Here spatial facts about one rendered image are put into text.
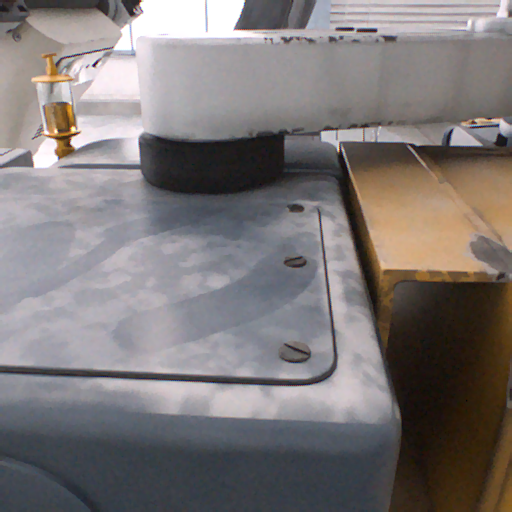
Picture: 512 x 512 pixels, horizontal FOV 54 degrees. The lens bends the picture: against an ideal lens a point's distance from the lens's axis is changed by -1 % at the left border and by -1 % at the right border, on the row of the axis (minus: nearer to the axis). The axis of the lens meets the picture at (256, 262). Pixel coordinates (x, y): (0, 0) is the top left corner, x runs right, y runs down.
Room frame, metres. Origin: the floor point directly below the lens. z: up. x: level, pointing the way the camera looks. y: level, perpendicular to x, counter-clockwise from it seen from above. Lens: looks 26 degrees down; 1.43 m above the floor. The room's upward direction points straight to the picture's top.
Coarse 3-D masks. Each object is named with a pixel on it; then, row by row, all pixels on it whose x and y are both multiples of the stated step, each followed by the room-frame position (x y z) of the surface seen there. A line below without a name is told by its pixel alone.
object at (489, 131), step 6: (456, 126) 0.61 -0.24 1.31; (462, 126) 0.61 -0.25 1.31; (468, 126) 0.61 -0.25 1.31; (474, 126) 0.62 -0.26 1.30; (480, 126) 0.62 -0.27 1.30; (486, 126) 0.62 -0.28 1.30; (492, 126) 0.63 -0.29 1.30; (498, 126) 0.63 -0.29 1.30; (444, 132) 0.61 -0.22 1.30; (450, 132) 0.60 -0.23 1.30; (480, 132) 0.59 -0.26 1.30; (486, 132) 0.59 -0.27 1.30; (492, 132) 0.59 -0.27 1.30; (498, 132) 0.59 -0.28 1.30; (444, 138) 0.60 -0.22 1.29; (450, 138) 0.60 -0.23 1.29; (486, 138) 0.57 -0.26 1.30; (492, 138) 0.56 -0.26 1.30; (444, 144) 0.60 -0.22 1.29
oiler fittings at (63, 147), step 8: (48, 56) 0.38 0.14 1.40; (48, 64) 0.38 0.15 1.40; (48, 72) 0.38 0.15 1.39; (56, 72) 0.38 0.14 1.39; (32, 80) 0.37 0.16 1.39; (40, 80) 0.37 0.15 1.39; (48, 80) 0.37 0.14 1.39; (56, 80) 0.37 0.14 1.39; (64, 80) 0.37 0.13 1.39; (72, 80) 0.38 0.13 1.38; (80, 128) 0.39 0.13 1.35; (48, 136) 0.37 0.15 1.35; (56, 136) 0.37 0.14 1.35; (64, 136) 0.37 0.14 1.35; (72, 136) 0.37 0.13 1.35; (64, 144) 0.38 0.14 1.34; (56, 152) 0.38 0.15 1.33; (64, 152) 0.37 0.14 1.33
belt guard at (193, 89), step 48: (144, 48) 0.29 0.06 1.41; (192, 48) 0.28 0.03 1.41; (240, 48) 0.28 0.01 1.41; (288, 48) 0.29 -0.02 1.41; (336, 48) 0.30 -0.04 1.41; (384, 48) 0.31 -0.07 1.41; (432, 48) 0.32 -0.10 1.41; (480, 48) 0.33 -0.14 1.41; (144, 96) 0.29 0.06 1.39; (192, 96) 0.28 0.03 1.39; (240, 96) 0.28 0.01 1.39; (288, 96) 0.29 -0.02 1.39; (336, 96) 0.30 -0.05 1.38; (384, 96) 0.31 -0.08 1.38; (432, 96) 0.32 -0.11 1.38; (480, 96) 0.34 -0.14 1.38
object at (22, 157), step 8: (0, 152) 0.39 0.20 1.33; (8, 152) 0.39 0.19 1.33; (16, 152) 0.39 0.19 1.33; (24, 152) 0.40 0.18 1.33; (0, 160) 0.37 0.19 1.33; (8, 160) 0.37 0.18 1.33; (16, 160) 0.38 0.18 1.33; (24, 160) 0.39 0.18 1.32; (32, 160) 0.40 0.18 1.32; (0, 168) 0.36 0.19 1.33
